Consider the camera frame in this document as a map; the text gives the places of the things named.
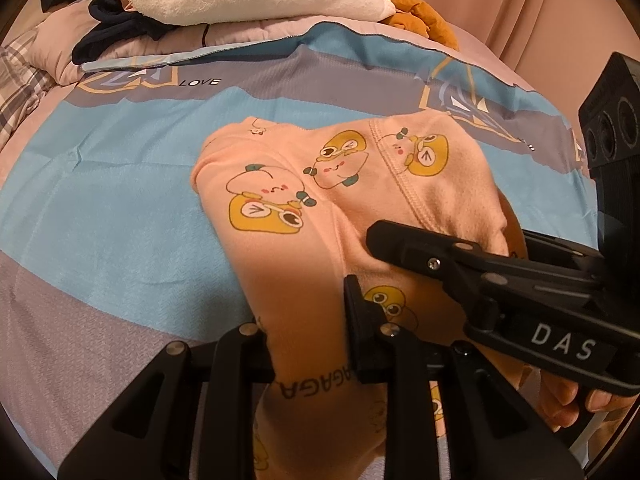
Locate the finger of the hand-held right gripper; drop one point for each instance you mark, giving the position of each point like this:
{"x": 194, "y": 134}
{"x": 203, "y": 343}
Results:
{"x": 560, "y": 250}
{"x": 425, "y": 250}

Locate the person's right hand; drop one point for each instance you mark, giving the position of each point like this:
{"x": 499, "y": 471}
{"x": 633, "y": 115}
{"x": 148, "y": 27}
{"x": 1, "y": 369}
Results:
{"x": 565, "y": 400}

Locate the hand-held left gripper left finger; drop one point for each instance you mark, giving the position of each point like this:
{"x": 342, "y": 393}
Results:
{"x": 240, "y": 355}

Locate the pink cartoon print garment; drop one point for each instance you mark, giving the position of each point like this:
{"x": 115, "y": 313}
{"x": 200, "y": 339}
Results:
{"x": 280, "y": 260}

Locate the plaid checked cloth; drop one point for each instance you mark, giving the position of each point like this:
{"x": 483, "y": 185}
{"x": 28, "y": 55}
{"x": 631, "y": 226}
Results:
{"x": 20, "y": 90}

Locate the pink curtain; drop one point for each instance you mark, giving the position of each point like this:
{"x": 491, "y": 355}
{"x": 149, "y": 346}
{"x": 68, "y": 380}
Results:
{"x": 525, "y": 10}

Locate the dark navy cloth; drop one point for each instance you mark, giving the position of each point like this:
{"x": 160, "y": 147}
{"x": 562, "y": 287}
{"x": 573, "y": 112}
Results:
{"x": 110, "y": 25}

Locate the blue grey patterned bedspread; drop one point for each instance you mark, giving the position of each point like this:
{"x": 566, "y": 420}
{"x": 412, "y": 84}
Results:
{"x": 125, "y": 210}

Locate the orange plush toy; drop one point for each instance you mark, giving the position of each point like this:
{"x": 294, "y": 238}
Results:
{"x": 420, "y": 15}

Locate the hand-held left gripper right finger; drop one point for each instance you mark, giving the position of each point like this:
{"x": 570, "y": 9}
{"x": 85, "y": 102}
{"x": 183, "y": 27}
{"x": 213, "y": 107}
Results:
{"x": 357, "y": 320}

